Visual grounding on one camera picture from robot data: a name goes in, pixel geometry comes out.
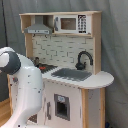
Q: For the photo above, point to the grey dispenser panel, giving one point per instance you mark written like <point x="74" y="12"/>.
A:
<point x="62" y="107"/>

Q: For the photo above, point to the toy microwave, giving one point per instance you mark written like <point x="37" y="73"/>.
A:
<point x="73" y="24"/>

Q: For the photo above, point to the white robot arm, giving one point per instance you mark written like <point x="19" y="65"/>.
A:
<point x="30" y="85"/>

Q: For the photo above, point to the wooden toy kitchen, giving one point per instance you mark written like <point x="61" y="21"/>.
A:
<point x="87" y="98"/>

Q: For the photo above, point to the grey range hood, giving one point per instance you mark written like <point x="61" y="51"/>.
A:
<point x="38" y="27"/>

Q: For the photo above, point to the grey toy sink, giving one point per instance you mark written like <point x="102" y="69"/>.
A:
<point x="71" y="74"/>

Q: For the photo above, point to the black toy faucet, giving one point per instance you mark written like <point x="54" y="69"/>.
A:
<point x="84" y="61"/>

